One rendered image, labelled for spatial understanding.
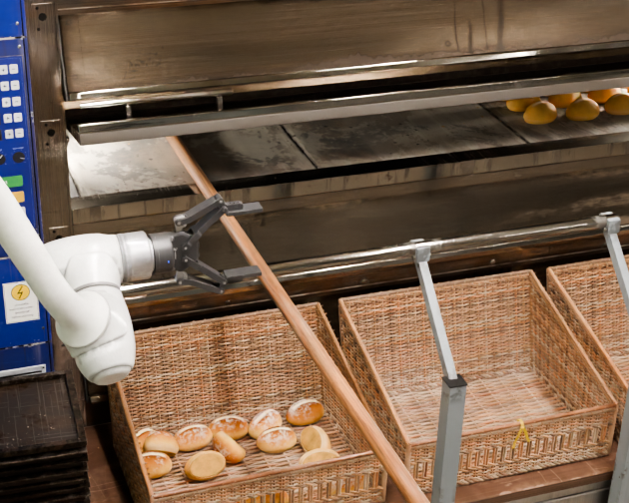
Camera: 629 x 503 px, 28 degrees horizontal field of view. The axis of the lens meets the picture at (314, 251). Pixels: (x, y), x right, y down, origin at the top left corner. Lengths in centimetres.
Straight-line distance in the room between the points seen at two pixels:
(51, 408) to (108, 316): 70
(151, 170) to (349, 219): 50
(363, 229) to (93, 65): 82
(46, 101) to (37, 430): 71
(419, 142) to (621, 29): 57
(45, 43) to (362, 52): 72
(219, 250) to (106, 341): 90
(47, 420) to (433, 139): 123
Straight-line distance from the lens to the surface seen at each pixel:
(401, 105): 285
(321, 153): 315
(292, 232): 306
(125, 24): 277
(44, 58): 274
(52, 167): 283
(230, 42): 282
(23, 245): 206
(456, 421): 274
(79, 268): 224
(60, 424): 278
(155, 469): 296
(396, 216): 316
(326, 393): 318
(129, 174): 304
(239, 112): 272
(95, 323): 215
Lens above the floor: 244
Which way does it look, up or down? 28 degrees down
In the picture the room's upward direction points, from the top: 2 degrees clockwise
